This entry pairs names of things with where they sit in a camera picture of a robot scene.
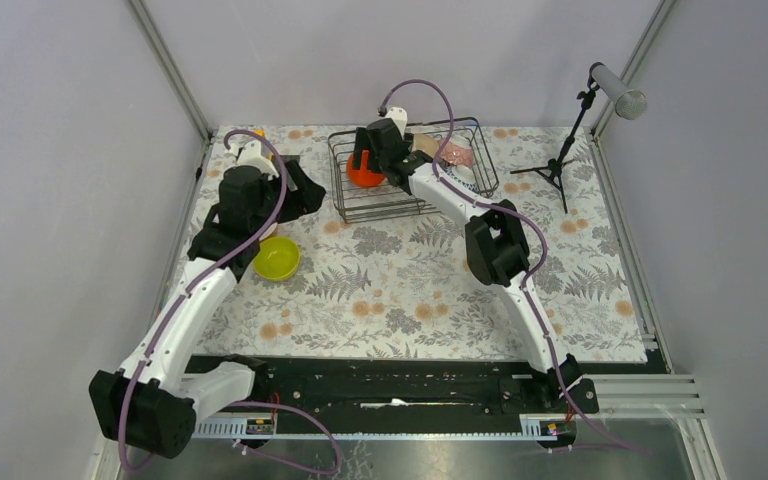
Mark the orange plastic bowl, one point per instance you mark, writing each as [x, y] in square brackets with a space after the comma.
[360, 174]

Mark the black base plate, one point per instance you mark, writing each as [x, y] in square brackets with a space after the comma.
[409, 397]

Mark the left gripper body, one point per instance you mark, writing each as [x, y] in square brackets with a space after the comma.
[272, 190]

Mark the blue patterned bowl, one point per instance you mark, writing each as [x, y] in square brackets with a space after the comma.
[464, 175]

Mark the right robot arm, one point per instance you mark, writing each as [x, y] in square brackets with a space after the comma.
[497, 251]

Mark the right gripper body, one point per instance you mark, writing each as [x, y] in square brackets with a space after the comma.
[376, 162]

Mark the floral tablecloth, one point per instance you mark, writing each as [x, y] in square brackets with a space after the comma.
[401, 288]

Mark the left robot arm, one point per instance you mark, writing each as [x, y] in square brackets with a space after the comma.
[147, 403]

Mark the beige ceramic bowl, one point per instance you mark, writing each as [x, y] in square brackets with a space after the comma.
[424, 143]

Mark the wire dish rack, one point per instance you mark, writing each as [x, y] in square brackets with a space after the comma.
[355, 204]

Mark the yellow plastic bowl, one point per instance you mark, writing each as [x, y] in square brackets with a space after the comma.
[278, 258]

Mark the pink patterned bowl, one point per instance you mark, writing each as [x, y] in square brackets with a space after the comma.
[457, 154]

